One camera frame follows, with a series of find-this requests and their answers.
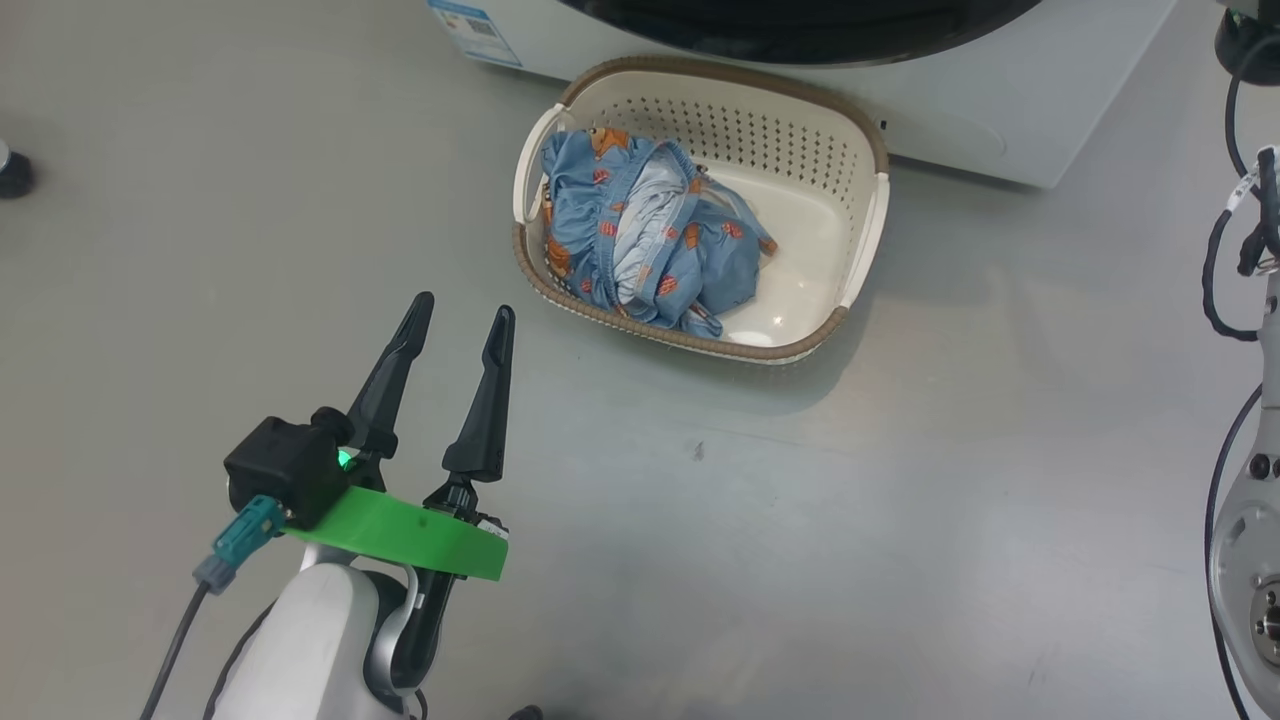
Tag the black caster wheel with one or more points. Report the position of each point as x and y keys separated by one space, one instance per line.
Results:
x=14 y=172

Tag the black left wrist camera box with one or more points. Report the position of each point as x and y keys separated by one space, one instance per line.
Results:
x=285 y=465

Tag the blue white energy label sticker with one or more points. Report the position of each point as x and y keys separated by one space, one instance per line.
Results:
x=475 y=28

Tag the cream laundry basket brown rim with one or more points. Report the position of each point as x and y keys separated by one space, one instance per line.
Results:
x=800 y=270

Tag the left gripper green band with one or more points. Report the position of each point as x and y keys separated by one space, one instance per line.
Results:
x=400 y=530

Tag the white front-load washing machine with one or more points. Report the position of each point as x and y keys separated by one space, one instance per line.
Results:
x=950 y=100

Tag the blue cartoon print garment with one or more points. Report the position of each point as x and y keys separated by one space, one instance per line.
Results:
x=590 y=210

